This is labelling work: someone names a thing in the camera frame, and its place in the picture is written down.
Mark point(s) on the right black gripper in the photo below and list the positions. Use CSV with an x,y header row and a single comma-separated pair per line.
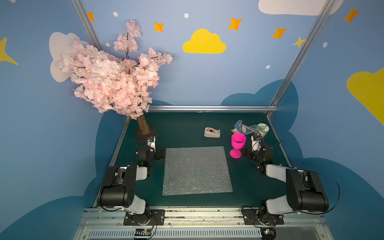
x,y
247,152

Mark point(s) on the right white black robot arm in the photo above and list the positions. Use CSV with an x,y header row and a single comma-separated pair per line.
x,y
305,192

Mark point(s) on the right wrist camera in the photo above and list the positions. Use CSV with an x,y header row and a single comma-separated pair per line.
x,y
255,143

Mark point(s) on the pink plastic wine glass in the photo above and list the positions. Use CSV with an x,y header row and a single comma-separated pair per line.
x,y
238,141

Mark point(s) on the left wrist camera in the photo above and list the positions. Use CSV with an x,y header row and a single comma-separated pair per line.
x,y
151,142

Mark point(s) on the pink cherry blossom tree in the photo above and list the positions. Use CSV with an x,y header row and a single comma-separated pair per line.
x,y
112,83

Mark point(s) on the aluminium front rail frame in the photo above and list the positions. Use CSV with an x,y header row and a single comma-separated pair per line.
x,y
203,223

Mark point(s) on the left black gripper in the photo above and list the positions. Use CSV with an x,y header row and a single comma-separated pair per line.
x,y
159,153

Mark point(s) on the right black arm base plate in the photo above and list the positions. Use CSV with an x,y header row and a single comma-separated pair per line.
x,y
260,217

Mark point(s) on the left aluminium frame post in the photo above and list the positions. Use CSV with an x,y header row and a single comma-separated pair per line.
x,y
87,23

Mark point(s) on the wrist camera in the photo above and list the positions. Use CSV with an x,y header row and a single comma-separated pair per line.
x,y
255,143
151,142

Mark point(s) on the right controller circuit board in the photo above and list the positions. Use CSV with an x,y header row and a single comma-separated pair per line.
x,y
268,234

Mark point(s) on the right aluminium frame post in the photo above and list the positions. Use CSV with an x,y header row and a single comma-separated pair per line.
x,y
319,23

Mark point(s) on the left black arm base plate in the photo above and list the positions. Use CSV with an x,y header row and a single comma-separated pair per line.
x,y
148,218

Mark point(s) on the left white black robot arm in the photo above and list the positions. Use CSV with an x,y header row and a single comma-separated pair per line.
x,y
118,190

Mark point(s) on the beige tape dispenser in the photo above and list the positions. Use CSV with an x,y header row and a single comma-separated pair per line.
x,y
212,133

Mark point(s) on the left controller circuit board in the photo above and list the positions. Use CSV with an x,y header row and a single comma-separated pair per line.
x,y
143,233

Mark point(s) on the controller circuit board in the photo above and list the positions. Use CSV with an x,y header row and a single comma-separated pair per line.
x,y
143,233
268,234

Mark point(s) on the clear bubble wrap sheet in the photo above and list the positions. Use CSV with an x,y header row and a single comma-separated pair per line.
x,y
195,171

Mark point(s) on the aluminium frame post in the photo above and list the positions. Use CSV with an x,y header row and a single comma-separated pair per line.
x,y
87,23
319,23

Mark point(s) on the rear aluminium frame bar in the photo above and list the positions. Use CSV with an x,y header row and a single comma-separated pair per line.
x,y
225,109

